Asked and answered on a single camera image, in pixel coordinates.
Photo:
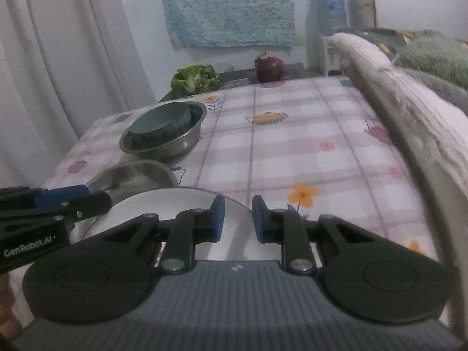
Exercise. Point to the blue floral wall cloth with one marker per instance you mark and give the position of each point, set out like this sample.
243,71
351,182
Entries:
230,7

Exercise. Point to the red cabbage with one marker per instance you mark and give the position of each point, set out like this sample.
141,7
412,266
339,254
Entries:
270,68

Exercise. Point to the grey sofa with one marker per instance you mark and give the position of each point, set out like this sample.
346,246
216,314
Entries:
420,161

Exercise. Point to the blue water jug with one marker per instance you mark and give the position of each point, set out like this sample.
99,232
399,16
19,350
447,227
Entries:
329,9

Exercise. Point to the green lettuce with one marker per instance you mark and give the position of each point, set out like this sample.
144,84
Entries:
193,78

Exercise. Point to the white water dispenser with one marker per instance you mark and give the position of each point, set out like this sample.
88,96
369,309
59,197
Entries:
318,55

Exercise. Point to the green floral pillow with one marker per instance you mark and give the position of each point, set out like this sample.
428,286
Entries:
431,56

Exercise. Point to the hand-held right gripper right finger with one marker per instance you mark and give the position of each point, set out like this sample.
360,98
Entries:
259,223

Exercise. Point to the white round plate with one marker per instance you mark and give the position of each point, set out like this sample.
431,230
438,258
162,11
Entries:
164,201

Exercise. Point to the steel bowl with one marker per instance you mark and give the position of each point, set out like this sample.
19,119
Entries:
172,142
139,175

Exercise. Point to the rolled printed mat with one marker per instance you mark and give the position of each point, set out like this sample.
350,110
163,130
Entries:
362,9

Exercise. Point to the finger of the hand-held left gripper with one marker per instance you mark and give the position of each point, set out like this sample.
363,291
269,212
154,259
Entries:
62,194
91,204

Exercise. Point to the grey curtain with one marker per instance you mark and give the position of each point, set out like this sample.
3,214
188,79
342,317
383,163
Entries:
65,62

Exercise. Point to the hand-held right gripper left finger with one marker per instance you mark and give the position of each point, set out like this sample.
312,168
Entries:
218,223

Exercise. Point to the yellow small item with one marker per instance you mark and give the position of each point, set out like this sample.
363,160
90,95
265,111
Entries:
384,48

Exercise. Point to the checked printed tablecloth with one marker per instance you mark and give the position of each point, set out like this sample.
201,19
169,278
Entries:
292,146

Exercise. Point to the green ceramic bowl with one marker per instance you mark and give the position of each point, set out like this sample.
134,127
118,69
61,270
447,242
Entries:
157,122

